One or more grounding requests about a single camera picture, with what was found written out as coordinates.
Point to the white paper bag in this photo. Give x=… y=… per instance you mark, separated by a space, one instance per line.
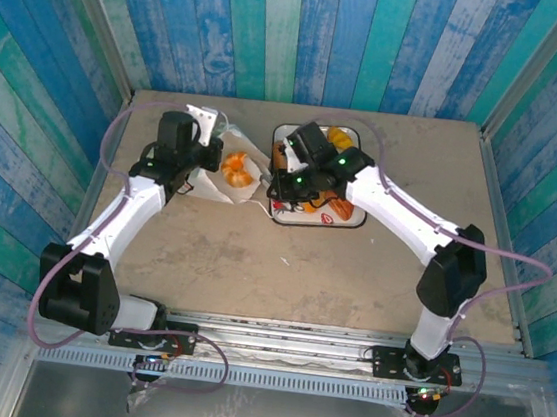
x=210 y=186

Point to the small yellow fake bread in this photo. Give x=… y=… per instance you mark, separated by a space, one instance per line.
x=342 y=137

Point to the white strawberry print tray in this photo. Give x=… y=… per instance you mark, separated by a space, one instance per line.
x=325 y=219

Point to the brown round fake bun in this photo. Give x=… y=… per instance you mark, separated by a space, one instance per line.
x=279 y=156

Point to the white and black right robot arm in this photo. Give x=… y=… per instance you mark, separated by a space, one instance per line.
x=399 y=207

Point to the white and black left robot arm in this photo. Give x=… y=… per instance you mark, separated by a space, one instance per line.
x=121 y=216

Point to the orange fake croissant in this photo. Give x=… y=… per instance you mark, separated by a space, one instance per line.
x=237 y=168

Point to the small white scrap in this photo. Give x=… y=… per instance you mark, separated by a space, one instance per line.
x=284 y=261

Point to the left controller board with lights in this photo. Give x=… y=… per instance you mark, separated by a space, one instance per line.
x=155 y=358

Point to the controller board with lights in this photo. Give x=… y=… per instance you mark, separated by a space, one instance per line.
x=425 y=395
x=155 y=358

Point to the right controller board with lights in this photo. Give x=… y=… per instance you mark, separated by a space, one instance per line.
x=425 y=395

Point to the crumpled clear plastic piece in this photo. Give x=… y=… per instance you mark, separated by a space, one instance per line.
x=136 y=396

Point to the aluminium corner post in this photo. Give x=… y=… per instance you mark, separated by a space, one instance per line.
x=536 y=67
x=100 y=22

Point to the aluminium front frame beam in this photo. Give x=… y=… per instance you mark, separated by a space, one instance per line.
x=283 y=342

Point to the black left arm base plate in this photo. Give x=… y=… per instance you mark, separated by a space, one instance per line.
x=183 y=338

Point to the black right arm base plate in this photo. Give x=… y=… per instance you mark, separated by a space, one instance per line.
x=387 y=362

